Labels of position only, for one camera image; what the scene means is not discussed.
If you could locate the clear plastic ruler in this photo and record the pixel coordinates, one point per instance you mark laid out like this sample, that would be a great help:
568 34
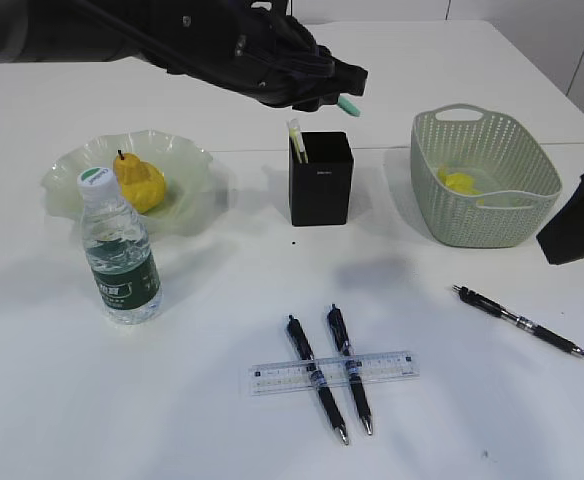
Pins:
284 377

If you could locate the black square pen holder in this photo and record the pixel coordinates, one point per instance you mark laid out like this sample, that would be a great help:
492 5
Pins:
319 190

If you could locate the green plastic woven basket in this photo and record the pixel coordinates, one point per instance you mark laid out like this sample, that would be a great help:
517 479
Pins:
524 183

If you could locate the black gel pen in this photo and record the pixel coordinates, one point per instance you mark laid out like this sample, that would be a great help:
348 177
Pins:
317 379
343 345
491 307

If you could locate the yellow pear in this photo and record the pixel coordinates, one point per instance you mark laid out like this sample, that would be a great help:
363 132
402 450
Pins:
142 184

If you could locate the clear water bottle green label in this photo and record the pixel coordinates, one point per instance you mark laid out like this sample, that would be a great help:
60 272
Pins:
117 248

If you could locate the green wavy glass plate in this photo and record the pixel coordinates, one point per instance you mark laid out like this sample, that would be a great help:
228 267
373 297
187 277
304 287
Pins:
189 201

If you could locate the teal pen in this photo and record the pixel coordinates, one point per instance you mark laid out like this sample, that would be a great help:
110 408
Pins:
348 107

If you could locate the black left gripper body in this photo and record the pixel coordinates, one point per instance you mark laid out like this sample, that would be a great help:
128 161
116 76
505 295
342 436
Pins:
274 59

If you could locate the yellow waste paper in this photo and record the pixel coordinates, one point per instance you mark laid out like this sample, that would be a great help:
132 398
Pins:
467 186

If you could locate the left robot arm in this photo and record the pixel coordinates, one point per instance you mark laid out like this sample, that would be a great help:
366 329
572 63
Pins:
189 38

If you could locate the yellow pen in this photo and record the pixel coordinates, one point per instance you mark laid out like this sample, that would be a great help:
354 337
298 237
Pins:
295 135

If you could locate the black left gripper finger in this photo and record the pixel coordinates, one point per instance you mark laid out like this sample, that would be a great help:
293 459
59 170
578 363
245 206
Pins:
343 78
313 105

